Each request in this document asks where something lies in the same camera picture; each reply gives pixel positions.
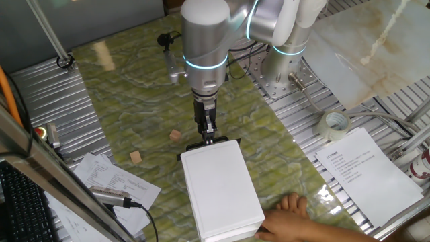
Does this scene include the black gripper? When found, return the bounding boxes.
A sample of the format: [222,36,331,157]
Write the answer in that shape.
[193,99,218,145]

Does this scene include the white drawer with black handle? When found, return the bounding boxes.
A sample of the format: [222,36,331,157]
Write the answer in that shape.
[176,136,242,161]

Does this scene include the white drawer cabinet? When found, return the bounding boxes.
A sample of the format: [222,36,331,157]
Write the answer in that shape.
[180,140,266,242]

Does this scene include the person's bare forearm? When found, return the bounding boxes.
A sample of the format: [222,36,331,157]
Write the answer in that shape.
[312,220,380,242]

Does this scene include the person's bare hand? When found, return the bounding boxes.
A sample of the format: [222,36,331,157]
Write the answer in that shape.
[254,192,316,242]

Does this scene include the green marble pattern mat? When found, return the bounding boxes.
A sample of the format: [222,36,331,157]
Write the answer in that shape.
[72,13,363,242]

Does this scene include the printed paper sheet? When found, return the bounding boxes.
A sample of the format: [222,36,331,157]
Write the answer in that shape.
[73,153,162,236]
[45,191,114,242]

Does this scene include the clear tape roll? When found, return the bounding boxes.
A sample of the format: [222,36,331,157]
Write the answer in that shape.
[316,110,352,142]

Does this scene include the emergency stop button box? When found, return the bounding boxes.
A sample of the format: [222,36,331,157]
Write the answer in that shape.
[33,122,61,149]

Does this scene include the white sheet with short text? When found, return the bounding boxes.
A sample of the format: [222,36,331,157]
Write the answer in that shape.
[314,126,425,229]

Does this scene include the slanted aluminium pole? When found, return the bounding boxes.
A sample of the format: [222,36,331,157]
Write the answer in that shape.
[26,0,77,73]

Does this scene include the white marble slab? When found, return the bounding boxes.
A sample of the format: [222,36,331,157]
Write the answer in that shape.
[302,0,430,111]

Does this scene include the black keyboard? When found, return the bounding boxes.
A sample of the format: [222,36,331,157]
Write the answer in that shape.
[0,161,60,242]

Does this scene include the aluminium profile rails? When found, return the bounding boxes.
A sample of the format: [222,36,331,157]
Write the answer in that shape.
[389,97,430,161]

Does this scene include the red and white can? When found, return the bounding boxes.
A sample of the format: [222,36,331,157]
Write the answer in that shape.
[407,147,430,186]

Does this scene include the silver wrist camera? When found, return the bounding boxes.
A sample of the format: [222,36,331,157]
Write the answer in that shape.
[157,32,187,84]

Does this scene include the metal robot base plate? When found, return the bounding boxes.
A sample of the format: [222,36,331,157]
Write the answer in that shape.
[244,50,318,101]

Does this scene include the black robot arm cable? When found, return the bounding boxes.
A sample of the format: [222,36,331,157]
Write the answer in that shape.
[226,40,269,81]

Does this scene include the black camera cable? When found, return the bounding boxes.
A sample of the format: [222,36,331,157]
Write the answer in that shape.
[129,200,159,242]

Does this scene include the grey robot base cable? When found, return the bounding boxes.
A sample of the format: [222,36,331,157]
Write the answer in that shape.
[288,72,430,144]

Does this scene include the silver cylindrical cable plug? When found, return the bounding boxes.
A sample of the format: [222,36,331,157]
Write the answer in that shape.
[89,185,132,209]

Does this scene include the aluminium frame bar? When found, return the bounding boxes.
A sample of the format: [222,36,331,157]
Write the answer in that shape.
[0,100,138,242]

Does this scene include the orange cable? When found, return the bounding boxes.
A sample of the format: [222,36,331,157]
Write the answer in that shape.
[0,65,24,128]

